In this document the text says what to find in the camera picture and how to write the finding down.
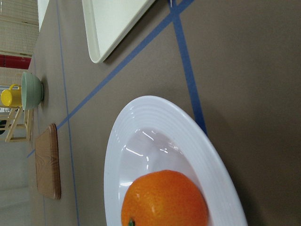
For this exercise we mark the yellow mug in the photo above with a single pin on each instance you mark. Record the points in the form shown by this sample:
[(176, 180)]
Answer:
[(12, 97)]

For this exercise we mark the red cylinder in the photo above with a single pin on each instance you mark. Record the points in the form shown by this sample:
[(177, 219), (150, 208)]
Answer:
[(16, 62)]

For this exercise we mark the cream bear serving tray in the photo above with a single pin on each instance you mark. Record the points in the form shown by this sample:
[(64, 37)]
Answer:
[(107, 22)]

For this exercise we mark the white round plate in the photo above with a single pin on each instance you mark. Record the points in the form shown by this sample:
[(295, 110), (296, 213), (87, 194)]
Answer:
[(152, 134)]

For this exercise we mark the brown wooden tray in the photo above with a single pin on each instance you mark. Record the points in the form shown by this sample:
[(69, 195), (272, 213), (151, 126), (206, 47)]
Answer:
[(47, 163)]

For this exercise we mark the orange fruit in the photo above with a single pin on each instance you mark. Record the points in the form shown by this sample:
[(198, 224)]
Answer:
[(164, 198)]

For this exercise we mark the green ceramic bowl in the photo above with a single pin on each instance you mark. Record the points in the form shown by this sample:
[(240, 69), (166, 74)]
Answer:
[(32, 91)]

